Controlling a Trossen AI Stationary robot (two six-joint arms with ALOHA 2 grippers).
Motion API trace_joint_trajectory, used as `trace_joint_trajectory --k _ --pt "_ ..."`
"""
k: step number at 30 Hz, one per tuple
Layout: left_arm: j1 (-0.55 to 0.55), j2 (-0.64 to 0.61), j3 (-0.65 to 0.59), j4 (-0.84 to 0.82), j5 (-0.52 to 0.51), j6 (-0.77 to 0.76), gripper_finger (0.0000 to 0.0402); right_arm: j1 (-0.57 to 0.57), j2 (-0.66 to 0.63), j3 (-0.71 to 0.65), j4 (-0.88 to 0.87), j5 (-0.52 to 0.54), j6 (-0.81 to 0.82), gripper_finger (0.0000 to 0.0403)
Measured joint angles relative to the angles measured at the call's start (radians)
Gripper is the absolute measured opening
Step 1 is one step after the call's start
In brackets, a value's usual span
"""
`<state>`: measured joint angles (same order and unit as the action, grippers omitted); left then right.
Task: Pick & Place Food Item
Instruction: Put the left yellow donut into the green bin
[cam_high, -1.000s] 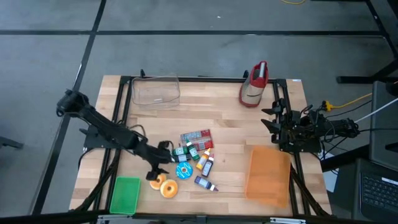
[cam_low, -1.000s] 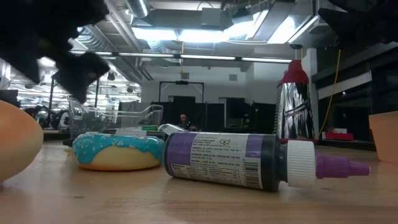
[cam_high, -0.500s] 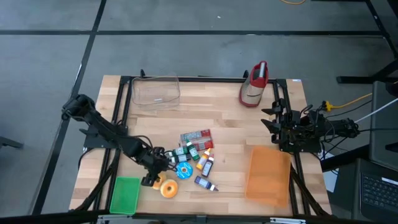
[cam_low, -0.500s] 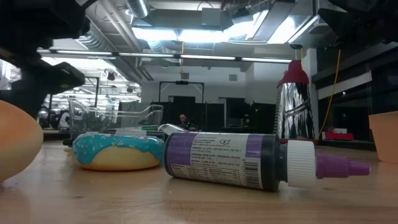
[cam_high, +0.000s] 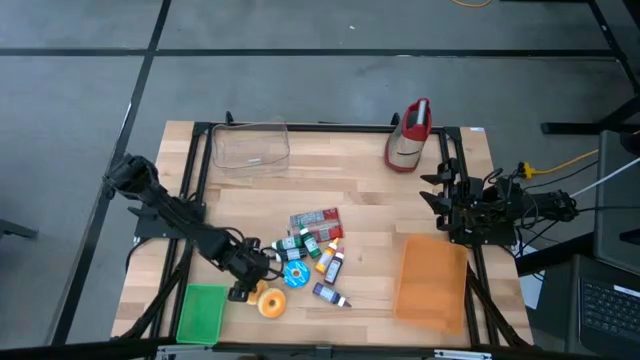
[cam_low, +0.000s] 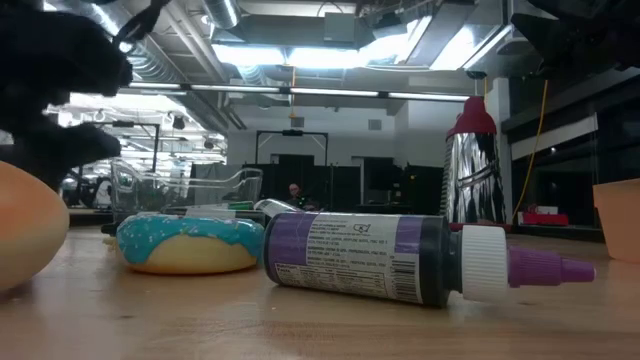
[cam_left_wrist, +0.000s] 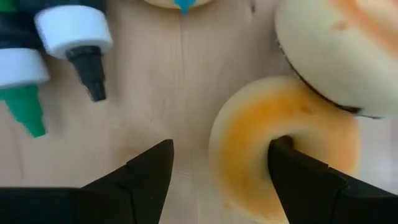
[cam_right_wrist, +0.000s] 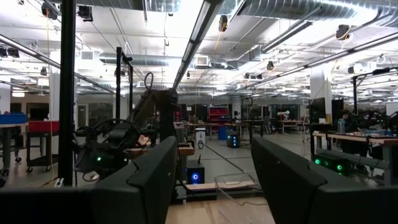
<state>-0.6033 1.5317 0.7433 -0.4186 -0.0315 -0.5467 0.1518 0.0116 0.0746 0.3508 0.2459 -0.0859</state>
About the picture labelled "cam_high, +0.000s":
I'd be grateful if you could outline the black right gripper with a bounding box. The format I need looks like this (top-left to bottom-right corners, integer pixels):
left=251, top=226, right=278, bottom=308
left=418, top=158, right=484, bottom=232

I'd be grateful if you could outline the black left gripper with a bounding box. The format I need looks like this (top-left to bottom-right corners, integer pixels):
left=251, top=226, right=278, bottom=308
left=223, top=238, right=273, bottom=303

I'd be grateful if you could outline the tan toy donut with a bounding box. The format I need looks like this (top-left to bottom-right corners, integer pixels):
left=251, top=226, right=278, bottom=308
left=245, top=279, right=270, bottom=306

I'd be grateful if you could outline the yellow toy donut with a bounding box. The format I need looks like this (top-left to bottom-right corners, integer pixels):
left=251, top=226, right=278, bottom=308
left=256, top=287, right=288, bottom=320

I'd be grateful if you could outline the blue frosted toy donut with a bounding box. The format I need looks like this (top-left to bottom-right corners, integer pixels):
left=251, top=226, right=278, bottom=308
left=282, top=259, right=312, bottom=290

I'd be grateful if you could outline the dark teal ink bottle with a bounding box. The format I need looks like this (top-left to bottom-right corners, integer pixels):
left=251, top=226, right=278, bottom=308
left=274, top=247, right=309, bottom=263

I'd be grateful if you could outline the green ink bottle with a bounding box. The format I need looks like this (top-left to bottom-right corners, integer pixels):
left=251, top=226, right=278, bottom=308
left=271, top=235, right=304, bottom=252

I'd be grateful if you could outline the green capped white tube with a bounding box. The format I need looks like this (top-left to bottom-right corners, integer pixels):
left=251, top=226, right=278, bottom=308
left=298, top=227, right=323, bottom=260

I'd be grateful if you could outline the purple ink bottle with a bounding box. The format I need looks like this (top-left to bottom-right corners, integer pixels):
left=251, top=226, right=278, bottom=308
left=312, top=282, right=352, bottom=309

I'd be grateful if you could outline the yellow ink bottle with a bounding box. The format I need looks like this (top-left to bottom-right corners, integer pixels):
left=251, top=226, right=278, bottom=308
left=314, top=237, right=340, bottom=275

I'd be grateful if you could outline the red grey blister pack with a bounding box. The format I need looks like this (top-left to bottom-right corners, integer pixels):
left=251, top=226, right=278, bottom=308
left=299, top=222, right=345, bottom=245
left=289, top=207, right=341, bottom=230

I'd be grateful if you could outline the green plastic basket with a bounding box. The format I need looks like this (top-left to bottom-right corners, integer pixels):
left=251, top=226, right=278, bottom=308
left=175, top=283, right=229, bottom=346

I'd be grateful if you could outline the red and grey shoe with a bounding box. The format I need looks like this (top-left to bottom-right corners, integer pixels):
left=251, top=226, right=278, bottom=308
left=383, top=97, right=434, bottom=174

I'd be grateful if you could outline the silver aluminium bar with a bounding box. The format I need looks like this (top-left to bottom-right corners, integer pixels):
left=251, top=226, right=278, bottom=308
left=433, top=348, right=494, bottom=360
left=154, top=343, right=216, bottom=360

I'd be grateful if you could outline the orange plastic bin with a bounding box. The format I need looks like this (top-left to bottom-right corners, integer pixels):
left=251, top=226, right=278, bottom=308
left=393, top=234, right=470, bottom=335

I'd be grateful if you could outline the clear plastic bin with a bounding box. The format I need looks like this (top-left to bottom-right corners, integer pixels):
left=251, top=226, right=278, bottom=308
left=210, top=117, right=292, bottom=180

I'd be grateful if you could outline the black desk leg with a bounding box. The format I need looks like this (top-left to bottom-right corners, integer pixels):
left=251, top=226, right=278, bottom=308
left=540, top=0, right=640, bottom=135

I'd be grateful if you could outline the grey cabinet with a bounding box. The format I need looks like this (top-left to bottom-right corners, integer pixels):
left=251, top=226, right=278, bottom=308
left=594, top=129, right=640, bottom=276

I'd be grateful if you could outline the black laptop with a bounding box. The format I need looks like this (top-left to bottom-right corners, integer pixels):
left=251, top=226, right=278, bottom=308
left=577, top=277, right=640, bottom=359

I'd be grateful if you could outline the black stand foot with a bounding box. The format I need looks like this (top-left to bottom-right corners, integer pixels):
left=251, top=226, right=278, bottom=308
left=0, top=218, right=39, bottom=240

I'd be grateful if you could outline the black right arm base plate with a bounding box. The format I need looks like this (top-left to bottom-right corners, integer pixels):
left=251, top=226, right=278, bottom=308
left=447, top=219, right=519, bottom=247

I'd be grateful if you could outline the yellow power cable with plug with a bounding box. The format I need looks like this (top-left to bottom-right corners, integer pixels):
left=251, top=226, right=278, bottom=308
left=517, top=148, right=600, bottom=180

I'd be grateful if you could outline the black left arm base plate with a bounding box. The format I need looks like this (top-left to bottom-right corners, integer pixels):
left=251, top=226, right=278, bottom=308
left=128, top=202, right=207, bottom=240

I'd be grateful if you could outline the black aluminium table frame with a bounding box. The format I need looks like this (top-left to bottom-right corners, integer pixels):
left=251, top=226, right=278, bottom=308
left=112, top=110, right=534, bottom=360

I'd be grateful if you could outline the white cable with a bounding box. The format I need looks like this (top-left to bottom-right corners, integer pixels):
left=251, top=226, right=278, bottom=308
left=569, top=157, right=640, bottom=199

